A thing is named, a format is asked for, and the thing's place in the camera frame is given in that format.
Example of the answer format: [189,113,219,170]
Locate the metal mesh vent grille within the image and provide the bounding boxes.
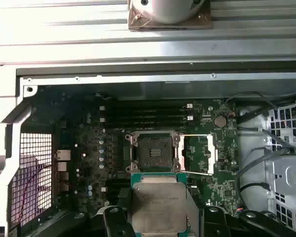
[11,133,52,222]

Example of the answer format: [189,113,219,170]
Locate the thin black wire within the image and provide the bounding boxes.
[224,91,281,117]

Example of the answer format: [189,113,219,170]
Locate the silver port block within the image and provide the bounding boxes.
[56,149,71,160]
[56,161,70,172]

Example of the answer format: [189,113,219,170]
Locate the RAM slot white clips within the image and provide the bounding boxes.
[100,186,131,193]
[100,116,193,123]
[100,104,193,111]

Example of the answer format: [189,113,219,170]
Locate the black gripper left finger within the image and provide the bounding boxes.
[29,206,136,237]

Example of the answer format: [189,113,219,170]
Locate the metal disk bay cage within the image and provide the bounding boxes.
[266,97,296,234]

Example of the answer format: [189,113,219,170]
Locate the green motherboard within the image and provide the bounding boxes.
[37,86,240,219]

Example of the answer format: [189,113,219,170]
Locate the thick black cable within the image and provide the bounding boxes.
[235,147,296,196]
[236,106,266,125]

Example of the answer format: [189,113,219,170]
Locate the CPU socket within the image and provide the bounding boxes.
[125,130,184,173]

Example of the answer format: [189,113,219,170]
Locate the round coin battery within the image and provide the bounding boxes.
[214,115,227,128]

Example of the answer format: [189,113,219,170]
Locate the CPU with silver top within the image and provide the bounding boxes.
[129,172,190,234]

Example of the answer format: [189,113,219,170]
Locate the open PC case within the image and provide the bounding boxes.
[0,63,296,237]

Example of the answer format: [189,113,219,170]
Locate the black wire with clip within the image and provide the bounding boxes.
[239,182,272,198]
[236,125,296,155]

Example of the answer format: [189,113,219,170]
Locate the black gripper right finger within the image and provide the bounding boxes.
[199,206,296,237]

